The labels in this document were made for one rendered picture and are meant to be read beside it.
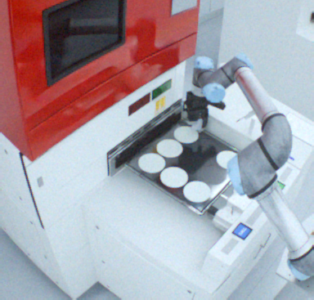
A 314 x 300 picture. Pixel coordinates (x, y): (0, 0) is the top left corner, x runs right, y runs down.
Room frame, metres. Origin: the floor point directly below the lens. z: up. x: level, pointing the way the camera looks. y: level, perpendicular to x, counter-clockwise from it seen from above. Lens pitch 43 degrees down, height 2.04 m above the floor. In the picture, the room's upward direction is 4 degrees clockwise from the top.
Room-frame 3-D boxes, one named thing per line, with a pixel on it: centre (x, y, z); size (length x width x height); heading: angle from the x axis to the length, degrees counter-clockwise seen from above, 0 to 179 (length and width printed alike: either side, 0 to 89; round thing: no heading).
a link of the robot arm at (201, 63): (1.28, -0.15, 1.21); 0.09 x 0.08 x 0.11; 15
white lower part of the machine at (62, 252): (1.30, 0.43, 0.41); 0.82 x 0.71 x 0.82; 143
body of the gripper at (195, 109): (1.28, -0.15, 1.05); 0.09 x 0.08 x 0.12; 111
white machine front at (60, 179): (1.10, 0.16, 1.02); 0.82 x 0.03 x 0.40; 143
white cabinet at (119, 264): (1.12, -0.27, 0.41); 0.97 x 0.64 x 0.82; 143
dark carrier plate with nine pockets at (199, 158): (1.12, -0.14, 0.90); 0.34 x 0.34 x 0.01; 53
